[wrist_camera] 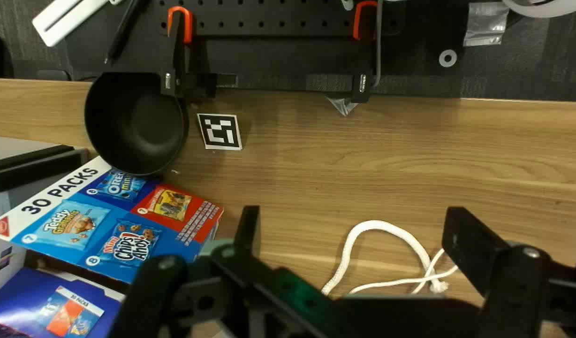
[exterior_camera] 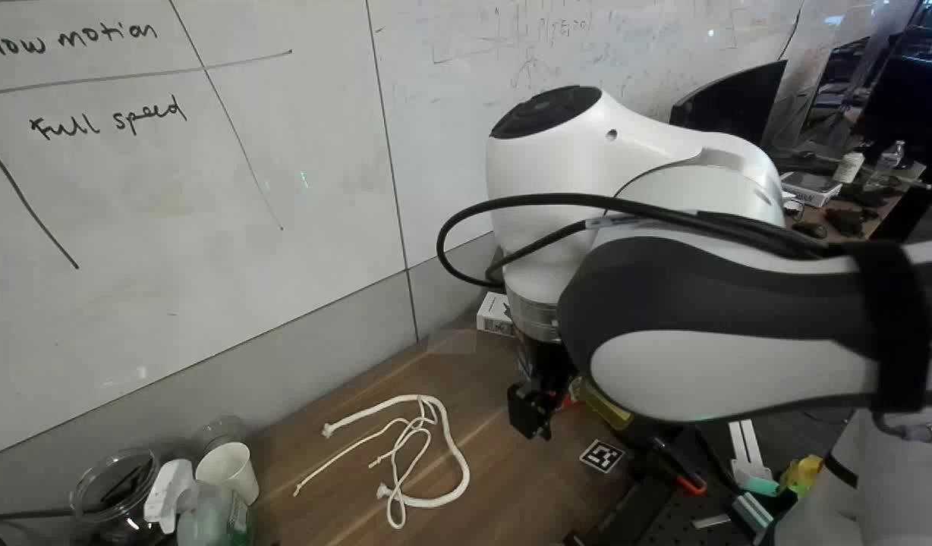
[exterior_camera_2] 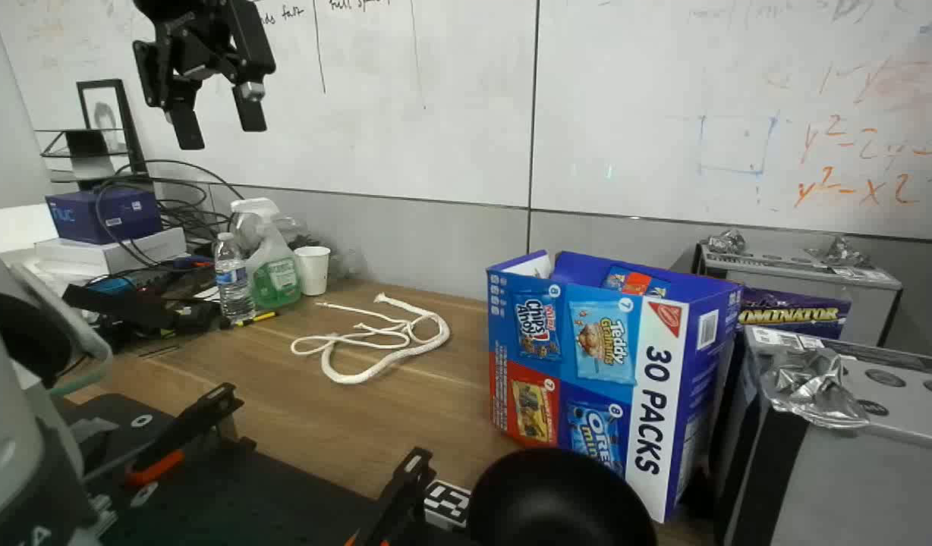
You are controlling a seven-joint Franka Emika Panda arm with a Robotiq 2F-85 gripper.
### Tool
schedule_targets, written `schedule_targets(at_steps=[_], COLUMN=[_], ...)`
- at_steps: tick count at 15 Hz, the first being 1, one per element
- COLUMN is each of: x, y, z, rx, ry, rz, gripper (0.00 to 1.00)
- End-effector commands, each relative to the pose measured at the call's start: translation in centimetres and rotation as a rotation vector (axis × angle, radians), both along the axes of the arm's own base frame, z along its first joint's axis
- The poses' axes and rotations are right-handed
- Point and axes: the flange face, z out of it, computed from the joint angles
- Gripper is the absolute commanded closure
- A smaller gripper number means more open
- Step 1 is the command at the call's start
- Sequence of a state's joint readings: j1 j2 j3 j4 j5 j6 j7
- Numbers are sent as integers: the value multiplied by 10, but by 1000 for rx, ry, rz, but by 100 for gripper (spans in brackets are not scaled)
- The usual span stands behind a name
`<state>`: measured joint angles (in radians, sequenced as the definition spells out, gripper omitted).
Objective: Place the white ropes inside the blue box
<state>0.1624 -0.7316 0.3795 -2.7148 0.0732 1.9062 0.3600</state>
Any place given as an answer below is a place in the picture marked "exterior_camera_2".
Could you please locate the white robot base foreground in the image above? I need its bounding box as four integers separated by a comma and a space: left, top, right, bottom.
0, 257, 111, 546

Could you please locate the white paper cup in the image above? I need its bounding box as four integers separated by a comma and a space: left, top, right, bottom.
295, 244, 331, 295

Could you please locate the blue snack pack box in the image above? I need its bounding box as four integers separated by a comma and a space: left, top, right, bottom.
485, 250, 742, 522

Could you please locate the clear water bottle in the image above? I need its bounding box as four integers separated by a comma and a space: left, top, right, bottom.
212, 232, 256, 320

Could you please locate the thick white rope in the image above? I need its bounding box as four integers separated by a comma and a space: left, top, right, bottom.
318, 292, 452, 388

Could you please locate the black white fiducial tag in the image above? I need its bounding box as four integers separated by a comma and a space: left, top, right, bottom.
423, 479, 471, 531

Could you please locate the purple Dominator box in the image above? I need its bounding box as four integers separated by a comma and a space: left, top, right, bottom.
737, 288, 851, 339

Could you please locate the dark blue cardboard box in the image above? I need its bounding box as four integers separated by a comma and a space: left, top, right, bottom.
45, 186, 162, 243

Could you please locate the thin white rope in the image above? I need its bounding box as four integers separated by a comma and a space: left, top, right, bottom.
288, 297, 420, 361

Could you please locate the grey metal appliance rear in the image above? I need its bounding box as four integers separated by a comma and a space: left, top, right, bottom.
692, 231, 903, 344

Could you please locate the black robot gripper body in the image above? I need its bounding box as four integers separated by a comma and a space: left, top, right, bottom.
133, 0, 276, 110

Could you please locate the black frying pan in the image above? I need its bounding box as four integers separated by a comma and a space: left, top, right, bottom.
469, 450, 655, 546

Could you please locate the black clamp orange handle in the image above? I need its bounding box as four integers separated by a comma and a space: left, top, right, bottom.
126, 381, 244, 491

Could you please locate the black picture frame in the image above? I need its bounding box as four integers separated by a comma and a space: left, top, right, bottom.
76, 77, 142, 173

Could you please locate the crumpled aluminium foil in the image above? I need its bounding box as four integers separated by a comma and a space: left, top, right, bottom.
744, 327, 869, 429

